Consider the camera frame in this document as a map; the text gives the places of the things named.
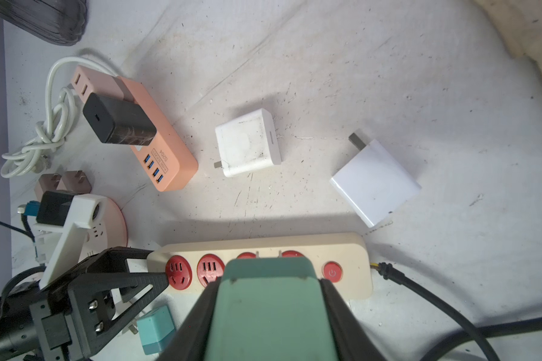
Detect round pink power socket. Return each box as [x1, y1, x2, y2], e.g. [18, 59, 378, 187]
[79, 199, 128, 261]

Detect tall white USB charger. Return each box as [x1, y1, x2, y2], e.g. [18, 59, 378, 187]
[215, 108, 282, 177]

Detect small white USB charger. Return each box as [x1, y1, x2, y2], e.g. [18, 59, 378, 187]
[330, 133, 422, 228]

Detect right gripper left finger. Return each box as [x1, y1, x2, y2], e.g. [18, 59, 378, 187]
[157, 279, 221, 361]

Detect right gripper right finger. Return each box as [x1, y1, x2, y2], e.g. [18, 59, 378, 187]
[319, 279, 386, 361]

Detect cream red power strip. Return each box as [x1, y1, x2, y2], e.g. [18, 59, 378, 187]
[147, 233, 373, 300]

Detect white coiled cable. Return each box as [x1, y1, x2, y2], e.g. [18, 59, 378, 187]
[0, 56, 118, 179]

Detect dark ribbed vase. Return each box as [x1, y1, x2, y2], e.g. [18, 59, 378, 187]
[0, 0, 88, 47]

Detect black power cable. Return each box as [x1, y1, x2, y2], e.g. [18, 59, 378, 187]
[369, 261, 542, 361]

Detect black plug adapter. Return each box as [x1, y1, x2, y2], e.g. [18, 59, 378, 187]
[83, 93, 157, 146]

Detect beige work glove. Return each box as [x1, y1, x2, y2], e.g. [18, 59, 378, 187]
[475, 0, 542, 75]

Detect green USB charger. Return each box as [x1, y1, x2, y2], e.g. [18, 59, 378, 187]
[204, 257, 338, 360]

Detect pink dual USB charger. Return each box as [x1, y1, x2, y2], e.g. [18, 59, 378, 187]
[72, 66, 134, 103]

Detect orange USB power strip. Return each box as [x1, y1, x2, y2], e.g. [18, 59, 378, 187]
[117, 77, 198, 192]

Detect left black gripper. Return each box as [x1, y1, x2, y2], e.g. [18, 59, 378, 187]
[0, 247, 169, 360]

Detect teal USB charger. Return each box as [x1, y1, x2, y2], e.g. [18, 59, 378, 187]
[137, 305, 176, 355]

